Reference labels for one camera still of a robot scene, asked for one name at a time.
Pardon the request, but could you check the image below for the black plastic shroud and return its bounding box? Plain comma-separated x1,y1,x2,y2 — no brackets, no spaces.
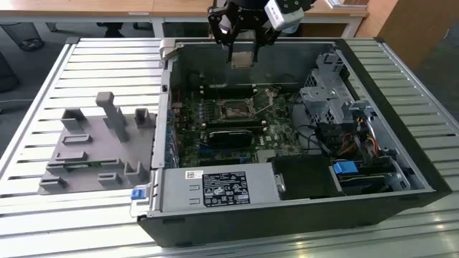
271,155,343,201

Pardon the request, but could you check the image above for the black office chair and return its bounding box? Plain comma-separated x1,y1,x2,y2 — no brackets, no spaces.
94,21,125,38

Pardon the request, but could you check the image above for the blue disk carrier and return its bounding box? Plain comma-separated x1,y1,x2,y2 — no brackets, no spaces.
332,160,359,177

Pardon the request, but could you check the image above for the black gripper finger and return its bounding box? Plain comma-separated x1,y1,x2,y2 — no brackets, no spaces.
205,5,237,63
249,12,281,65

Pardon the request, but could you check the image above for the silver chipset heatsink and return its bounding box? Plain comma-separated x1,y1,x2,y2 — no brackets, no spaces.
256,149,276,163

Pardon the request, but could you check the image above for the green motherboard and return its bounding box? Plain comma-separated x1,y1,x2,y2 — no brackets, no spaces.
168,83,305,167

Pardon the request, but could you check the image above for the black wire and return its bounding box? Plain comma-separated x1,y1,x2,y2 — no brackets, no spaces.
296,124,332,157

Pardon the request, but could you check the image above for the metal socket cover frame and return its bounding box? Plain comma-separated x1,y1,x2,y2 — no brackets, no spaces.
249,86,279,115

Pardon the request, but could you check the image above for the grey parts rack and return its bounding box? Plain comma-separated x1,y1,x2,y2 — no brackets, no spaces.
37,91,158,196

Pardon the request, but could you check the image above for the silver topped CPU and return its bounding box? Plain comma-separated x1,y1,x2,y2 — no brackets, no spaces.
231,51,257,70

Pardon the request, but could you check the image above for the silver power supply unit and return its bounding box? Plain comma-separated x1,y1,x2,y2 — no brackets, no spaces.
157,162,284,212

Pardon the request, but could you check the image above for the yellow wire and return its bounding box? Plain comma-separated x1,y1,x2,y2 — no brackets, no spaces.
364,133,380,154

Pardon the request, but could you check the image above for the wooden desk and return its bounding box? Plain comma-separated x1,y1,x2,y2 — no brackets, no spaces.
0,0,369,38

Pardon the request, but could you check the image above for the orange wire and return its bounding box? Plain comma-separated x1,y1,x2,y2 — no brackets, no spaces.
337,136,359,156

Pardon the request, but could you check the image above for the CPU socket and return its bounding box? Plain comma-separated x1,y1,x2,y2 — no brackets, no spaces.
216,98,259,121

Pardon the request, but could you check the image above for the black mesh waste bin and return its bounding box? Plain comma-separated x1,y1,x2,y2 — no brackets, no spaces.
0,23,44,52

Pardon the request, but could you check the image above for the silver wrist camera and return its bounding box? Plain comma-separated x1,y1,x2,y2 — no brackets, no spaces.
264,0,307,34

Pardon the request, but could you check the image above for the metal socket locking lever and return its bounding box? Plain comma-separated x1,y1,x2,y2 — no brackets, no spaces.
256,92,284,114

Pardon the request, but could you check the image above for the wooden cabinet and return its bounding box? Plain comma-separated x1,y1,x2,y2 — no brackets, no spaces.
355,0,459,70

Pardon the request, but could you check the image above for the black open PC case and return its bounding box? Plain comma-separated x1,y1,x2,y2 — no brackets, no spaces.
136,37,453,248

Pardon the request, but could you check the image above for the black graphics card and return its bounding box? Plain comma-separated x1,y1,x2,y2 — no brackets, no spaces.
206,130,255,148

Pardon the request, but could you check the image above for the silver metal drive cage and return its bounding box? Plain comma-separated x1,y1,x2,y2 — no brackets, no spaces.
299,52,377,127

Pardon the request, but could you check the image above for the green RAM stick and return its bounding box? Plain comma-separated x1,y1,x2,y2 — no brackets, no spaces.
64,160,118,169

